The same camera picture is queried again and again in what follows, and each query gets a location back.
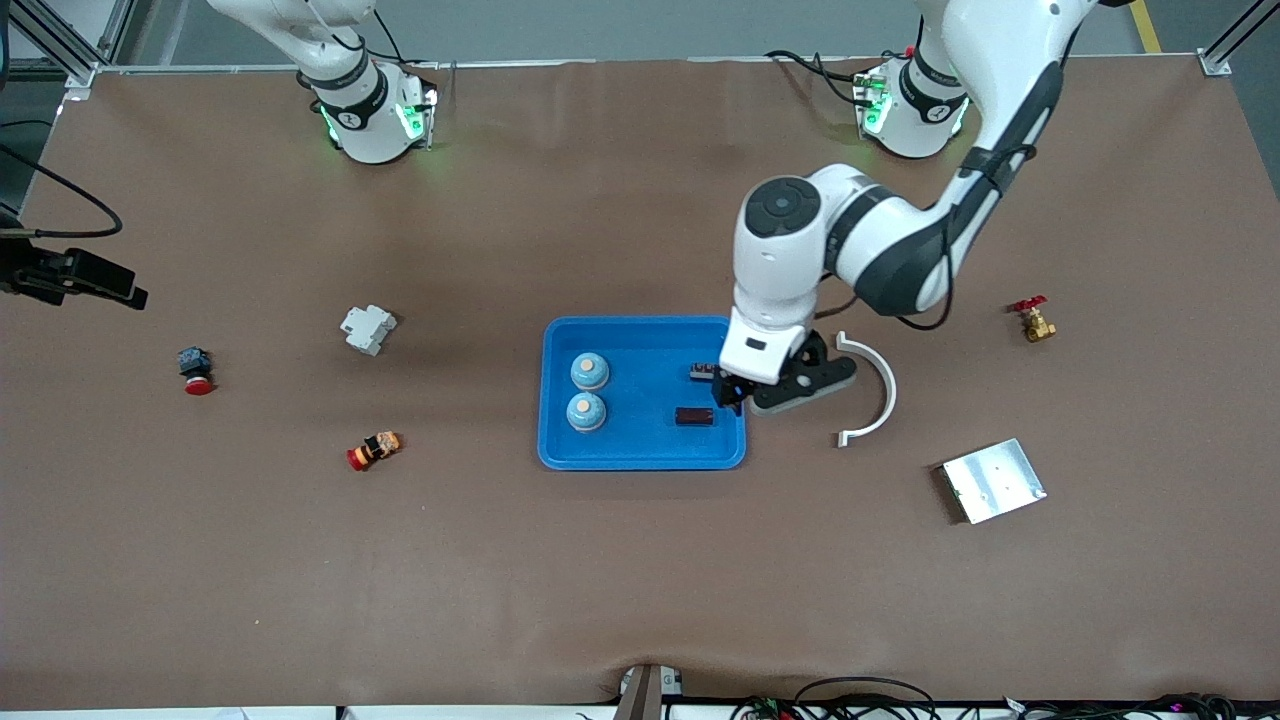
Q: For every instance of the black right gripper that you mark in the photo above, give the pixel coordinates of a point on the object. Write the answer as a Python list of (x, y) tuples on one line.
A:
[(22, 272)]

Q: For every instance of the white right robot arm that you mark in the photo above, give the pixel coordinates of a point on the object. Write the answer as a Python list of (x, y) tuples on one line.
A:
[(360, 120)]

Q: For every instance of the blue plastic tray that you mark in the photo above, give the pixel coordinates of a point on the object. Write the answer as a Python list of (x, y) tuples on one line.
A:
[(640, 440)]

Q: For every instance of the red emergency stop, orange body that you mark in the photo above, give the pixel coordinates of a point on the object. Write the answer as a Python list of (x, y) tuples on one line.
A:
[(374, 450)]

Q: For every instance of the silver table edge rail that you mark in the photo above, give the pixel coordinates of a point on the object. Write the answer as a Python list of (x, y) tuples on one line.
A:
[(600, 62)]

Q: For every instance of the brown table mat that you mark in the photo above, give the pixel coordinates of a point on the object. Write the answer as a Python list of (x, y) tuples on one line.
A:
[(640, 600)]

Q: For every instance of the red emergency stop, dark body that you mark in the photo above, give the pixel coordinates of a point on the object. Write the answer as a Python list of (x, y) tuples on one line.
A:
[(196, 370)]

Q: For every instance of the aluminium frame extrusion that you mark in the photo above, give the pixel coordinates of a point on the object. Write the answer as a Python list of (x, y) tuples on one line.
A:
[(1216, 64), (70, 60)]

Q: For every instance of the white circuit breaker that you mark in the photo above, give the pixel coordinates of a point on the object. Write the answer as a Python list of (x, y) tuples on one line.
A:
[(368, 330)]

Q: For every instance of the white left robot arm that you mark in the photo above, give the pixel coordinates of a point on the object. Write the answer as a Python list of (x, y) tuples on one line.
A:
[(780, 270)]

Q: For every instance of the dark brown relay block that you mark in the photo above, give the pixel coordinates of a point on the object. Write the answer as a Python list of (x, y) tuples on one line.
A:
[(694, 416)]

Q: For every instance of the silver metal plate module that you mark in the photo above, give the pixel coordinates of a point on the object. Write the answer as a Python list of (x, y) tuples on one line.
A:
[(995, 482)]

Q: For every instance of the blue dome call bell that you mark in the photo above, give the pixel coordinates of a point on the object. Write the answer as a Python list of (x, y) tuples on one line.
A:
[(590, 371), (586, 411)]

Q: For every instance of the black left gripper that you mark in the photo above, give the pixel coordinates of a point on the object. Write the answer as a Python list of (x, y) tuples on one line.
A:
[(727, 391)]

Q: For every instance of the small dark connector block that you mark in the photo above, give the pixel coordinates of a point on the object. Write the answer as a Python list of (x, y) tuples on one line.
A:
[(703, 372)]

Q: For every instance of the white semicircular pipe clamp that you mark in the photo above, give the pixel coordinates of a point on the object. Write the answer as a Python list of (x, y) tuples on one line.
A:
[(890, 390)]

